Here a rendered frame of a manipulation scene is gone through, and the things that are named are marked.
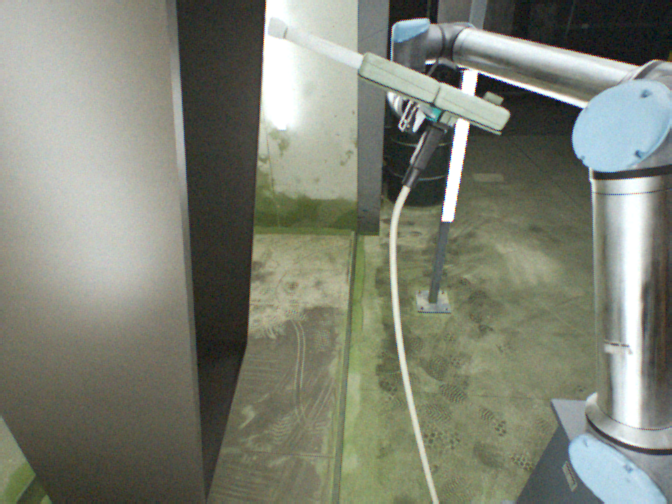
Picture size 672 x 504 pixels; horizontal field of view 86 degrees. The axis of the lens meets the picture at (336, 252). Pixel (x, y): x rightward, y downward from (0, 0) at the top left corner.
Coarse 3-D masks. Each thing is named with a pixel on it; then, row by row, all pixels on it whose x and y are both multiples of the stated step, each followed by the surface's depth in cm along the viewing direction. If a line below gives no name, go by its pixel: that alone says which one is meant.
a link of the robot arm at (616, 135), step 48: (624, 96) 49; (576, 144) 55; (624, 144) 50; (624, 192) 52; (624, 240) 54; (624, 288) 56; (624, 336) 58; (624, 384) 60; (624, 432) 62; (624, 480) 61
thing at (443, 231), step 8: (472, 0) 141; (480, 0) 138; (472, 8) 140; (480, 8) 139; (472, 16) 141; (480, 16) 140; (472, 24) 142; (480, 24) 142; (448, 160) 177; (440, 216) 194; (440, 224) 194; (448, 224) 192; (440, 232) 195; (448, 232) 195; (440, 240) 198; (440, 248) 201; (440, 256) 204; (440, 264) 207; (432, 272) 214; (440, 272) 210; (432, 280) 214; (440, 280) 213; (432, 288) 217; (432, 296) 221
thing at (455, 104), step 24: (312, 48) 65; (336, 48) 65; (360, 72) 66; (384, 72) 65; (408, 72) 66; (408, 96) 68; (432, 96) 68; (456, 96) 68; (456, 120) 70; (480, 120) 70; (504, 120) 70; (432, 144) 74
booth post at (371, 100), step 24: (360, 0) 208; (384, 0) 207; (360, 24) 214; (384, 24) 213; (360, 48) 221; (384, 48) 220; (360, 96) 236; (384, 96) 235; (360, 120) 245; (360, 144) 254; (360, 168) 264; (360, 192) 274; (360, 216) 286
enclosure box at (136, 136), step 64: (0, 0) 31; (64, 0) 32; (128, 0) 32; (192, 0) 80; (256, 0) 81; (0, 64) 34; (64, 64) 34; (128, 64) 34; (192, 64) 88; (256, 64) 88; (0, 128) 37; (64, 128) 38; (128, 128) 38; (192, 128) 96; (256, 128) 96; (0, 192) 41; (64, 192) 42; (128, 192) 42; (192, 192) 106; (0, 256) 46; (64, 256) 46; (128, 256) 47; (192, 256) 119; (0, 320) 53; (64, 320) 53; (128, 320) 53; (192, 320) 55; (0, 384) 61; (64, 384) 61; (128, 384) 61; (192, 384) 61; (64, 448) 72; (128, 448) 72; (192, 448) 73
